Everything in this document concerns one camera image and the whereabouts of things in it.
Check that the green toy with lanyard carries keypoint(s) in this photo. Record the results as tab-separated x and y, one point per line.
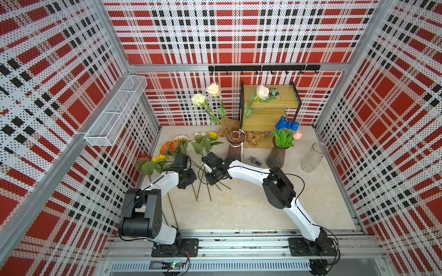
273	95

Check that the beige daisy flower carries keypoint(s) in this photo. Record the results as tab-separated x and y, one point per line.
202	143
184	143

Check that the wooden shelf black frame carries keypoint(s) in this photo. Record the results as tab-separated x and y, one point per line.
258	119

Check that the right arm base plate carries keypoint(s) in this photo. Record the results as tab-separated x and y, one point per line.
302	247

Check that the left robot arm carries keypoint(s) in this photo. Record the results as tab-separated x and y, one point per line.
141	216

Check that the clear glass vase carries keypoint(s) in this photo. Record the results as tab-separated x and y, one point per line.
314	157

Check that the pink glass vase with ribbon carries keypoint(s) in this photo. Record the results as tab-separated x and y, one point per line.
236	141

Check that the white wire wall basket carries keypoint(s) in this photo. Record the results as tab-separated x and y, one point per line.
107	128

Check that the yellow daisy flower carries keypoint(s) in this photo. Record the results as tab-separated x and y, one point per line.
212	140

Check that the small yellow daisy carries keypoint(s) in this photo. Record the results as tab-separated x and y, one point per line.
162	163

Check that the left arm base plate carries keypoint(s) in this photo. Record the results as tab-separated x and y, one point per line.
182	247

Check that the circuit board on rail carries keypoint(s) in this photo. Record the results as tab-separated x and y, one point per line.
172	265

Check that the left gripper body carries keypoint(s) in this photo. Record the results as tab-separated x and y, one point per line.
190	177

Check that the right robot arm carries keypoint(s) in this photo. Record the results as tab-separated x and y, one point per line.
277	187

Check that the small grey toy figure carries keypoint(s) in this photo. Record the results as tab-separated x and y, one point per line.
255	161

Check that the black hook rail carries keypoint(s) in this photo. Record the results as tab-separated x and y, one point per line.
271	68

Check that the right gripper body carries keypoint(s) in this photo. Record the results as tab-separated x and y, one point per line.
212	176

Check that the dark pink ribbed vase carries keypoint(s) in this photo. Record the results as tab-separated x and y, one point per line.
276	157

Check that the pink tulip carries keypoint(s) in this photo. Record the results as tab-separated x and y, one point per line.
297	135

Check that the pale green rose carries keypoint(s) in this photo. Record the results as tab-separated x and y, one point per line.
198	99

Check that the cream rose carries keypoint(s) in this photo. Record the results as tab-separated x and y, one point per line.
215	92

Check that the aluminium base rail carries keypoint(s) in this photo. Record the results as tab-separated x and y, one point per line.
217	252

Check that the red daisy flower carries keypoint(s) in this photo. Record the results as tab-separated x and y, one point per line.
144	163

